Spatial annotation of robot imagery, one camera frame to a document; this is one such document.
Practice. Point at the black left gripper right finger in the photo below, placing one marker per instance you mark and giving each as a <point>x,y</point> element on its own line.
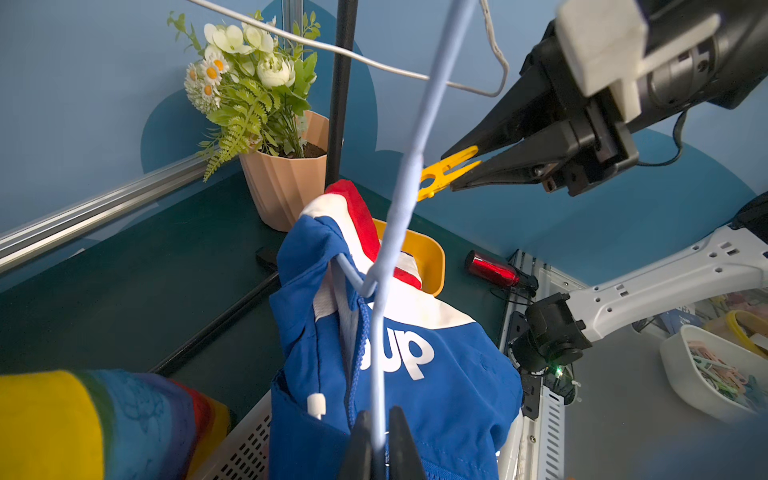
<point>404,460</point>

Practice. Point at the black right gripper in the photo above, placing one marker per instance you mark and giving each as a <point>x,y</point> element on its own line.
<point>564,139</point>

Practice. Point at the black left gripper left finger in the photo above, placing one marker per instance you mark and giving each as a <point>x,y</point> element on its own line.
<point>358,457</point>

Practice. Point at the blue red white jacket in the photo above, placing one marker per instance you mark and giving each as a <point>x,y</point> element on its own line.
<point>459,393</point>

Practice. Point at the yellow clothespin top blue jacket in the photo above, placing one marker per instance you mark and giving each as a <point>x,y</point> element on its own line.
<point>438,177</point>

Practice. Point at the white hanger blue jacket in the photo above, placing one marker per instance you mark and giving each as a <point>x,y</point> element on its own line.
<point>378,279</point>

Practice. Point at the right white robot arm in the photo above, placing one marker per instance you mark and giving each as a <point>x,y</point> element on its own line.
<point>687,222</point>

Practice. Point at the white plastic laundry basket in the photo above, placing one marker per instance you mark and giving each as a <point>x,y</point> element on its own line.
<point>244,453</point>

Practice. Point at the yellow plastic tray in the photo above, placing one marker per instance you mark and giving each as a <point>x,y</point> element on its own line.
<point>422,263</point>

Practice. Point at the beige faceted flower pot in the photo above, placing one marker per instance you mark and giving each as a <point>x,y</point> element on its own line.
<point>281,187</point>

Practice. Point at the artificial white flowers plant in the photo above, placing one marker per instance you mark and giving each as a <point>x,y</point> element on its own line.
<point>252,88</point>

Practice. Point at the white tray outside workcell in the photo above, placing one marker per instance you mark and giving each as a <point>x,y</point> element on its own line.
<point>714,375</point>

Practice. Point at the rainbow striped jacket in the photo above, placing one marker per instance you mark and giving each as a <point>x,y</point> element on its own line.
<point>106,424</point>

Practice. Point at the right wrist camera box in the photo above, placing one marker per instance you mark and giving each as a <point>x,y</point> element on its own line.
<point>604,45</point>

